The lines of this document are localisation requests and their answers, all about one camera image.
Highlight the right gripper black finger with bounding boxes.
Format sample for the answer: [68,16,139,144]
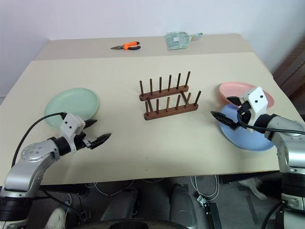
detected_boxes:
[210,111,239,131]
[226,96,244,107]

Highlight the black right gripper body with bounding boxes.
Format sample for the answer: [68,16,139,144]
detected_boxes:
[237,101,254,127]

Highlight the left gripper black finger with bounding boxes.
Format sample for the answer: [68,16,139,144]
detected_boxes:
[90,133,112,150]
[83,119,98,131]

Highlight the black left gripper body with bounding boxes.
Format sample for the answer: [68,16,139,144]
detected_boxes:
[72,132,92,152]

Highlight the wooden dish rack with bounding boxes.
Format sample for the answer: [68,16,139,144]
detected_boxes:
[139,71,202,121]

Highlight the pink red plastic plate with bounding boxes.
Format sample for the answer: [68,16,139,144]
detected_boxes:
[219,81,275,109]

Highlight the blue plastic plate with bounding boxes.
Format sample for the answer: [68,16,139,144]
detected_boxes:
[219,103,276,152]

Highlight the green plastic plate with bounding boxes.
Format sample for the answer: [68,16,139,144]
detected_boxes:
[43,87,99,130]

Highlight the dark grey rounded shape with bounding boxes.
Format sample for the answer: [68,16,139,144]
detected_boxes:
[101,187,139,222]
[169,183,203,227]

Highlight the white shoe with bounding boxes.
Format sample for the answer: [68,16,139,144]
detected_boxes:
[44,207,68,229]

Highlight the pale green packaged bag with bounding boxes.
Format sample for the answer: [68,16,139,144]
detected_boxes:
[165,31,192,51]

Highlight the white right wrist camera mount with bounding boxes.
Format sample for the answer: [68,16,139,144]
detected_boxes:
[241,86,269,133]

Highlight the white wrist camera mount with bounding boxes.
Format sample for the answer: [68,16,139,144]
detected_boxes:
[59,113,86,146]
[241,86,269,133]

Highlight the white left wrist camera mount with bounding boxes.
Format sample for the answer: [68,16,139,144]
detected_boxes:
[59,113,86,146]

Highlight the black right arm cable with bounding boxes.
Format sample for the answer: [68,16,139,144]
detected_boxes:
[236,106,305,135]

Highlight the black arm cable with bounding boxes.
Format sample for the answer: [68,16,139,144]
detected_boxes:
[11,112,68,167]
[236,106,305,135]

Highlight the thin white cable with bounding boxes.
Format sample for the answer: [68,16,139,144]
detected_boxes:
[87,179,135,198]

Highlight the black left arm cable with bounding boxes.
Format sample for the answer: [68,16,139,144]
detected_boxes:
[11,112,68,167]

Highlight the white cable loop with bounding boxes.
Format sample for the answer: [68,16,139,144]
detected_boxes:
[190,175,220,201]

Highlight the orange handled pliers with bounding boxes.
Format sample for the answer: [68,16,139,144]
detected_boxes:
[110,41,142,51]

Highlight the black metal bracket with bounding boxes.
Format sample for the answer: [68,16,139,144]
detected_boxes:
[197,195,224,229]

